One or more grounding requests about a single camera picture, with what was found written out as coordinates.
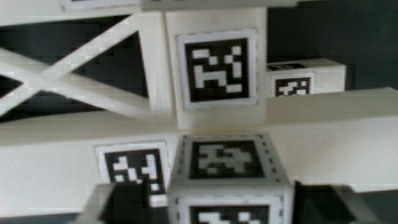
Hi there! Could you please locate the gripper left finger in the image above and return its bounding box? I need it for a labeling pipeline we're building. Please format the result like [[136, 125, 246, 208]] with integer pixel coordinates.
[[72, 184, 166, 224]]

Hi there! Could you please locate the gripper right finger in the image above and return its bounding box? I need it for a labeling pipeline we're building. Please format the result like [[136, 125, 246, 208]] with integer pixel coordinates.
[[292, 182, 379, 224]]

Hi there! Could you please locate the white tagged leg block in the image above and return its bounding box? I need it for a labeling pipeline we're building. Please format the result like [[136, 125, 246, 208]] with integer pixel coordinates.
[[166, 133, 292, 224]]

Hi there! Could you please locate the white chair leg with tag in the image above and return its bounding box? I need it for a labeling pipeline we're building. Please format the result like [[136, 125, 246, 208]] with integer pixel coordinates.
[[266, 58, 346, 97]]

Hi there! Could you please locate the white chair back part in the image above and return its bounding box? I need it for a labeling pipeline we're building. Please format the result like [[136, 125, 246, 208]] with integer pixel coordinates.
[[0, 0, 398, 217]]

